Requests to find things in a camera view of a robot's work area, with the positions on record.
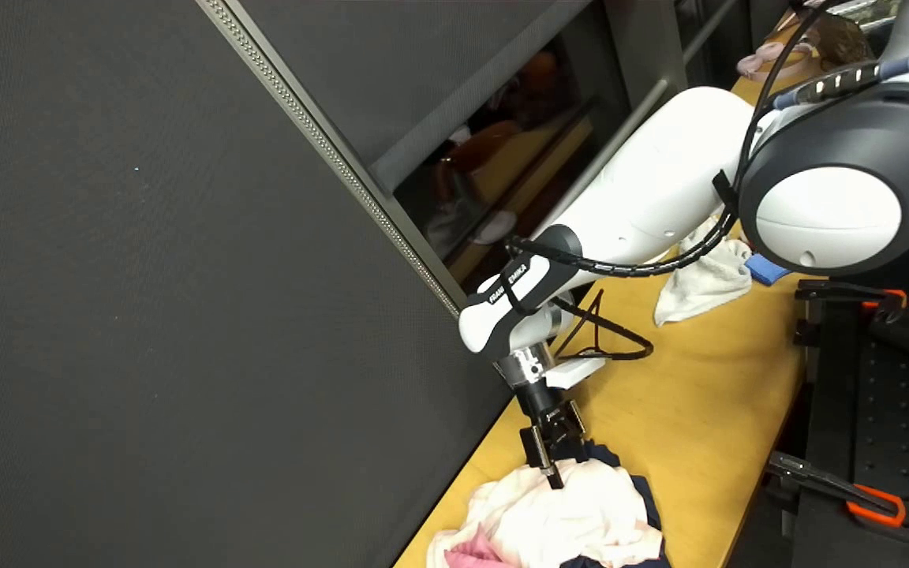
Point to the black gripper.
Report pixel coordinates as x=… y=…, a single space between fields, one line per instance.
x=546 y=412

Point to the cream colored shirt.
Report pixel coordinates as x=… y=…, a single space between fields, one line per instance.
x=569 y=515

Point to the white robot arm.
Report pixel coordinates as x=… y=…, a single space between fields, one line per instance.
x=665 y=178

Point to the navy blue shirt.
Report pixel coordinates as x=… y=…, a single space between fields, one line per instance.
x=647 y=506

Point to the pink shirt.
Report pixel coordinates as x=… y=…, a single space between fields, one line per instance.
x=472 y=554

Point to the white crumpled towel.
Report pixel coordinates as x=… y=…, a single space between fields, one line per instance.
x=709 y=286

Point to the pink and brown bundle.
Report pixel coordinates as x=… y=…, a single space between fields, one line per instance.
x=802 y=51

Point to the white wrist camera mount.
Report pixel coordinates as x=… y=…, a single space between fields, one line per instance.
x=581 y=370

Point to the grey window frame post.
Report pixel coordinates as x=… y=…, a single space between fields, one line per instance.
x=347 y=174

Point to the black perforated mount board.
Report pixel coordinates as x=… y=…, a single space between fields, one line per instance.
x=897 y=412

